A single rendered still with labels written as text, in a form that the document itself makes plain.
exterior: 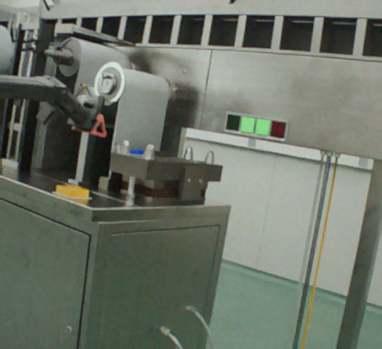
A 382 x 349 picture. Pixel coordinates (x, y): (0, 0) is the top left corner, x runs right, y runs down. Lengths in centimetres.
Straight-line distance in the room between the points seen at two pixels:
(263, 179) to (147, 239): 296
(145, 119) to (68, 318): 74
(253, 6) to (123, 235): 93
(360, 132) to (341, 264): 263
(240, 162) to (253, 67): 279
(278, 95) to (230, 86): 20
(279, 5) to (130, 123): 65
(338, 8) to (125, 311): 116
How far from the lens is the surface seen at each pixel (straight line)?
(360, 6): 176
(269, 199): 447
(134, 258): 159
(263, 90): 184
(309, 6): 183
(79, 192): 154
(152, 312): 173
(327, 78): 174
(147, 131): 190
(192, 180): 177
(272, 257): 448
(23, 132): 197
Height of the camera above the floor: 115
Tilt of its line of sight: 3 degrees down
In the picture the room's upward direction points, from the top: 9 degrees clockwise
